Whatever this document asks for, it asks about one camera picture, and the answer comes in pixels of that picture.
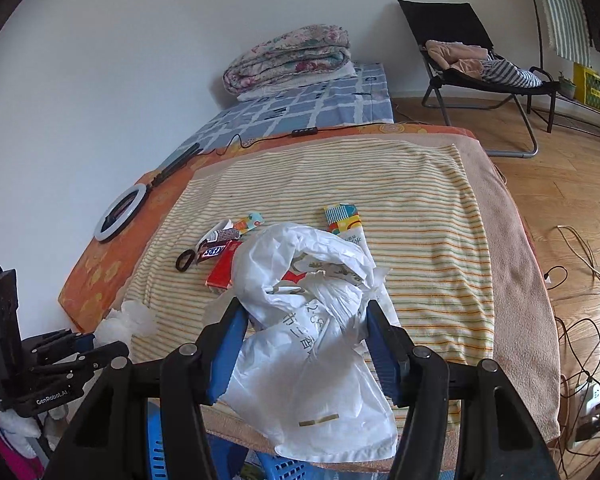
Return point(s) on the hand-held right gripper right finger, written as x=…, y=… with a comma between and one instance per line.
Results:
x=384, y=355

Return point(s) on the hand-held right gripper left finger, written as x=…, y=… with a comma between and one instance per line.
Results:
x=230, y=350

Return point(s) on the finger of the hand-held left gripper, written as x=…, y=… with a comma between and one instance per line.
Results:
x=82, y=341
x=92, y=360

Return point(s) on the white plastic bag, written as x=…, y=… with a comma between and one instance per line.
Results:
x=305, y=360

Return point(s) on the red cardboard box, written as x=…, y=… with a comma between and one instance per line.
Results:
x=222, y=272

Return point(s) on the brown chocolate bar wrapper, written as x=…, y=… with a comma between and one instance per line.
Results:
x=212, y=250

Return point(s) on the blue plastic basket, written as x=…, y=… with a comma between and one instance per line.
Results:
x=280, y=467

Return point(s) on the white toothpaste tube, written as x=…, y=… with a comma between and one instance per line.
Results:
x=342, y=220

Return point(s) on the crumpled clear plastic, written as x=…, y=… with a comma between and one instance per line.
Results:
x=130, y=317

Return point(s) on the orange floral bed sheet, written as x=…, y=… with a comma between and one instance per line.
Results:
x=110, y=270

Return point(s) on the pink cloth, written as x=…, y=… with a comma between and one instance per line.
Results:
x=0, y=455

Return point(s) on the small colourful candy wrapper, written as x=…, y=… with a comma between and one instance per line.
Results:
x=250, y=220

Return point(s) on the beige blanket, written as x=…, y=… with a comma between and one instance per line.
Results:
x=505, y=260

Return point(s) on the striped cream towel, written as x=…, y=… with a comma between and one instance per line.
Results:
x=380, y=185

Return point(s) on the black tripod stand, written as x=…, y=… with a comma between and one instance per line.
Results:
x=175, y=162

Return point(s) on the white power strip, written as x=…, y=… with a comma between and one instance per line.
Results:
x=592, y=396

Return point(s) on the blue plaid mattress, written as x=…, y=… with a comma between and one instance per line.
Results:
x=305, y=105

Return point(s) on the folded floral quilt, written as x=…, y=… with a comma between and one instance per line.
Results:
x=285, y=55

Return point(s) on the striped grey cloth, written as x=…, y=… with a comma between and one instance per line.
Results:
x=510, y=75

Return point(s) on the beige clothes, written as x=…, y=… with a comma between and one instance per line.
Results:
x=455, y=52

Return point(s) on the small potted plant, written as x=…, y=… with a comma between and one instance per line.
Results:
x=567, y=87

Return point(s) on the yellow plastic crate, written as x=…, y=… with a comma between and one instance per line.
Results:
x=592, y=87

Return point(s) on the black folding chair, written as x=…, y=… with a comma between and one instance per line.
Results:
x=440, y=15

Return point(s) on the black metal rack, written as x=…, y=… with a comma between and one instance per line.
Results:
x=539, y=35

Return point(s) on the hanging green striped towel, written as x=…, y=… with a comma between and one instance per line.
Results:
x=565, y=10

